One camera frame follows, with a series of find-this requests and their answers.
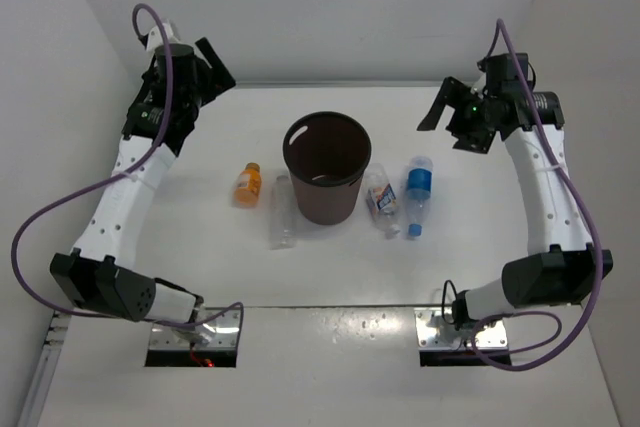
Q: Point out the clear bottle white label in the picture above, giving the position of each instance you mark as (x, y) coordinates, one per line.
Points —
(381, 200)

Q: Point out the clear bottle blue label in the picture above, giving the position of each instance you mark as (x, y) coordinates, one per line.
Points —
(418, 191)

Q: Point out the clear empty plastic bottle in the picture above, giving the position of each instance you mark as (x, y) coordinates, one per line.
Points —
(282, 214)

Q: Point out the orange juice bottle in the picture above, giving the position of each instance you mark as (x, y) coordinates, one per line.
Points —
(247, 187)

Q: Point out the brown plastic bin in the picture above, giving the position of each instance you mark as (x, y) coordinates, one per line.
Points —
(326, 154)

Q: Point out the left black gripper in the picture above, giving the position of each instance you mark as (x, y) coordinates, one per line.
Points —
(214, 77)

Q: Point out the metal base plate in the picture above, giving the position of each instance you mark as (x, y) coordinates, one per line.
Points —
(218, 335)
(436, 334)

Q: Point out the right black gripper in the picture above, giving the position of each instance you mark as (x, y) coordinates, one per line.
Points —
(451, 92)

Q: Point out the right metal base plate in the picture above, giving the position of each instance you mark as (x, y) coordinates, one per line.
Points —
(436, 334)

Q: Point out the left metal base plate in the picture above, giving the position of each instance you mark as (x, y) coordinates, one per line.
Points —
(218, 335)

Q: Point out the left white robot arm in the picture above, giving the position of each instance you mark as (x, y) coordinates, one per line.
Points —
(97, 275)

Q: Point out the aluminium frame rail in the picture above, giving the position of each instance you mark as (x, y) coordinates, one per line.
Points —
(44, 372)

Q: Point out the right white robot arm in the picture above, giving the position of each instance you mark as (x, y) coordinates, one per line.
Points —
(561, 261)

